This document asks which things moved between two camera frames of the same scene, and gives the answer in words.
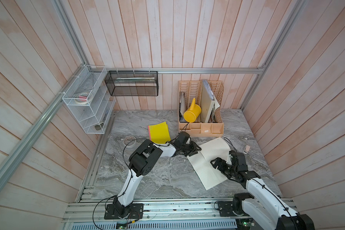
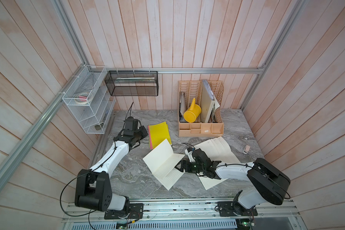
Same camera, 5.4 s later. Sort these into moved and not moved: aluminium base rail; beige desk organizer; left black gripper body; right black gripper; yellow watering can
Moved: left black gripper body; right black gripper
Not moved: aluminium base rail; beige desk organizer; yellow watering can
